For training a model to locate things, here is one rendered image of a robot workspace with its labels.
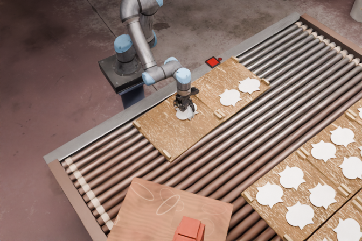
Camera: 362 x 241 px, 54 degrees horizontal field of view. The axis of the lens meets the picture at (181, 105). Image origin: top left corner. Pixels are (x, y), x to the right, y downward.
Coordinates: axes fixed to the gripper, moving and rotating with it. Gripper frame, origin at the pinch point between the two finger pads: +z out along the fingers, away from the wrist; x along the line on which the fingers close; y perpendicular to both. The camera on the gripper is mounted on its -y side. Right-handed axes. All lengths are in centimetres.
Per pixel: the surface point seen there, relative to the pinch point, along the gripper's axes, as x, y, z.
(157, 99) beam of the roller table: -21.2, 3.6, 2.8
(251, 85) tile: 17.2, -41.9, -0.4
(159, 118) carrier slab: -8.5, 14.3, 0.7
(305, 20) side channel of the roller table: 9, -121, 0
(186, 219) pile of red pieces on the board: 54, 59, -39
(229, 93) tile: 10.4, -27.6, -0.4
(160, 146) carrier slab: 5.3, 27.8, 0.6
